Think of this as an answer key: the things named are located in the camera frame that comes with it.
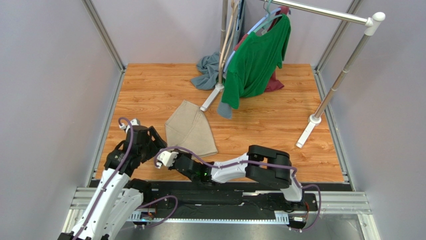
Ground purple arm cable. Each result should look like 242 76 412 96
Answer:
71 116 179 240
153 146 322 233

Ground beige wooden clothes hanger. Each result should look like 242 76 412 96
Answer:
217 0 238 87

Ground silver white clothes rack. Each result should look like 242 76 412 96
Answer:
200 0 386 149

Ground aluminium frame rail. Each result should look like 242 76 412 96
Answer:
61 187 381 240

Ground teal clothes hanger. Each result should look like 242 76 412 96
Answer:
253 0 281 35

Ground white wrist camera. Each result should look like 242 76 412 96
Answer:
118 117 140 130
155 151 178 169

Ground green t-shirt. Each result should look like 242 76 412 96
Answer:
221 14 291 110

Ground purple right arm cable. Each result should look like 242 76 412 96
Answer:
153 146 322 233

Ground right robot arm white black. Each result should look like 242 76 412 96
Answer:
167 145 303 202

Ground light blue clothes hanger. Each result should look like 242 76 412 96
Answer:
223 14 269 73

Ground maroon garment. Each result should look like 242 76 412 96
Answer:
235 6 290 93

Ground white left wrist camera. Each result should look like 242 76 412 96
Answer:
118 117 140 130

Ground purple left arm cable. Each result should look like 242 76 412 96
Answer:
71 116 179 240

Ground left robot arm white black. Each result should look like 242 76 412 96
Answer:
58 124 167 240

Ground blue-grey garment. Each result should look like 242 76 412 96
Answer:
190 3 244 112

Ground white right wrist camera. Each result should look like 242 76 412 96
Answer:
155 151 178 169

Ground beige linen napkin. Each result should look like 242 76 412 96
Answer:
165 100 219 157

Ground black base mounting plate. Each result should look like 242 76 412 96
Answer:
123 179 321 220

